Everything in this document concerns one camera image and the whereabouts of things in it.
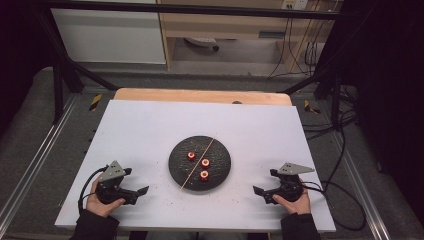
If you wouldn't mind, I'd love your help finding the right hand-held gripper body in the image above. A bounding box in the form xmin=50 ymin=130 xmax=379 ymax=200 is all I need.
xmin=270 ymin=162 xmax=315 ymax=203

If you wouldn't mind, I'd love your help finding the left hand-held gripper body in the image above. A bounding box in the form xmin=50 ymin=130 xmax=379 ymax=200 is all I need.
xmin=95 ymin=160 xmax=139 ymax=206

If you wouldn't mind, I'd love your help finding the black round plate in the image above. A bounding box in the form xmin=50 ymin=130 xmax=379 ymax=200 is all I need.
xmin=168 ymin=135 xmax=232 ymax=192

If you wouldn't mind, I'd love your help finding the thin wooden skewer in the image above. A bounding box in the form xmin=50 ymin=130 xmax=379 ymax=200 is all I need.
xmin=178 ymin=137 xmax=216 ymax=193

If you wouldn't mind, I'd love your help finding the person's right hand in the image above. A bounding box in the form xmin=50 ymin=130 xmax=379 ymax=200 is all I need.
xmin=272 ymin=181 xmax=312 ymax=215

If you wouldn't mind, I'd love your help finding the person's left hand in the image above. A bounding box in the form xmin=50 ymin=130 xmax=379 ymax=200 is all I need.
xmin=86 ymin=178 xmax=126 ymax=218

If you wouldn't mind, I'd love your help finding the white table board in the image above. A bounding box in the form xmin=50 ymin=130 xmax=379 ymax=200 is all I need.
xmin=54 ymin=99 xmax=337 ymax=233

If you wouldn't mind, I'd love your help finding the black metal stand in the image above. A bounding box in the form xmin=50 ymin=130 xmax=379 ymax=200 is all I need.
xmin=282 ymin=66 xmax=355 ymax=132
xmin=33 ymin=6 xmax=120 ymax=125

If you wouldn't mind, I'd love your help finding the white cabinet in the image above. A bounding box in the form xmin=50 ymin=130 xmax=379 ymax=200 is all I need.
xmin=50 ymin=0 xmax=167 ymax=65

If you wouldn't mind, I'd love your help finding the white power strip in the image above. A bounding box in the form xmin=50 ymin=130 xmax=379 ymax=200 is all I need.
xmin=184 ymin=37 xmax=220 ymax=52

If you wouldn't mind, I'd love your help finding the wooden shelf unit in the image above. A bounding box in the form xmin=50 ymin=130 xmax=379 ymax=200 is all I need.
xmin=156 ymin=0 xmax=336 ymax=73

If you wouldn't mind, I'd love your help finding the black metal crossbar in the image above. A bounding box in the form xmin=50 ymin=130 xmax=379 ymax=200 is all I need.
xmin=33 ymin=0 xmax=345 ymax=20

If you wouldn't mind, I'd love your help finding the left hand-held gripper cable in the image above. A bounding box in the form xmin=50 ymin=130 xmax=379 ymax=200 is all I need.
xmin=77 ymin=165 xmax=110 ymax=214

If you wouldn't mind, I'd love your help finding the hand-held gripper cable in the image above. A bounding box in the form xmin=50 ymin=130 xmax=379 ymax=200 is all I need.
xmin=299 ymin=180 xmax=368 ymax=232
xmin=77 ymin=165 xmax=110 ymax=214

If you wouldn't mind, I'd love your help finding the right hand-held gripper cable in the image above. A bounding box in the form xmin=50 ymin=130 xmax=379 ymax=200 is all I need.
xmin=299 ymin=180 xmax=368 ymax=232

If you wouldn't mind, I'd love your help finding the aluminium floor rail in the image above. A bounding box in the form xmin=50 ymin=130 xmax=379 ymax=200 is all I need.
xmin=332 ymin=132 xmax=392 ymax=240
xmin=0 ymin=94 xmax=80 ymax=228

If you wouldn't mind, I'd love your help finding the black floor cable bundle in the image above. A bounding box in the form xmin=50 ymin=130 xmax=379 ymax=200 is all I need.
xmin=301 ymin=84 xmax=358 ymax=141

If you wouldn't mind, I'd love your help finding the black hanging cable bundle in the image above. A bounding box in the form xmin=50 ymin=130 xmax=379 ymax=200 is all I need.
xmin=267 ymin=16 xmax=334 ymax=80

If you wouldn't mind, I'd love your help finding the white wall outlet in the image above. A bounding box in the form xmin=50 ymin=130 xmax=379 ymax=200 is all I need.
xmin=281 ymin=0 xmax=310 ymax=11

